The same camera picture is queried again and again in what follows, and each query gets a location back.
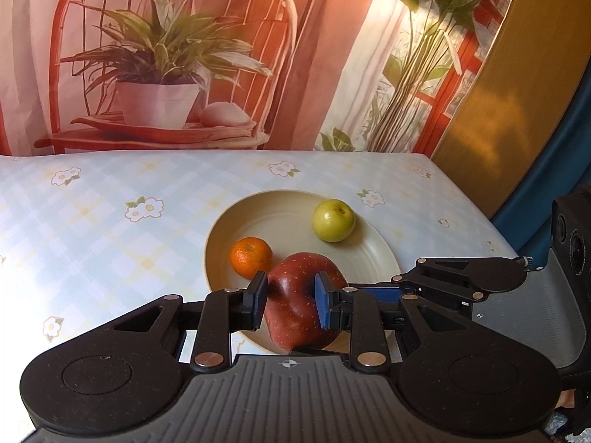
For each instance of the floral checked tablecloth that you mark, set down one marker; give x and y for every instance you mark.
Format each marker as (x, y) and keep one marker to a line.
(115, 263)

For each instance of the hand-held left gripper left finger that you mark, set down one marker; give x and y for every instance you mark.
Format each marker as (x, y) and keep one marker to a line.
(261, 300)

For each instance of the orange mandarin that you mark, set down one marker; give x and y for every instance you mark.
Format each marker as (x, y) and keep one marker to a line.
(249, 256)

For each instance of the yellow wooden board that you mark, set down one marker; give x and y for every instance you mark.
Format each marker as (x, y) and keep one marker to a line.
(508, 101)

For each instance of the printed plant backdrop cloth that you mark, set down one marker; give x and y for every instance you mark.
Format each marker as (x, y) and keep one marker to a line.
(323, 55)

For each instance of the blue curtain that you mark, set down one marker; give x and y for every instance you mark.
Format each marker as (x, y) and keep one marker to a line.
(545, 180)

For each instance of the cream round plate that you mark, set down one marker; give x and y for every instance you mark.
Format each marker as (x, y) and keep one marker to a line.
(286, 221)

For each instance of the dark red apple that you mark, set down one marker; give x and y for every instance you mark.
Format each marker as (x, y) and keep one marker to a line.
(293, 295)

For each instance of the small green apple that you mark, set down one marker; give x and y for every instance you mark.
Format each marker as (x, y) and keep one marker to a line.
(333, 221)

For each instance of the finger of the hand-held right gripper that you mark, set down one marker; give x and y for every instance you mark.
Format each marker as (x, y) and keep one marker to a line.
(378, 293)

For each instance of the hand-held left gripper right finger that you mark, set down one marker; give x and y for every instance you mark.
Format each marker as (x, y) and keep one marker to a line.
(323, 304)

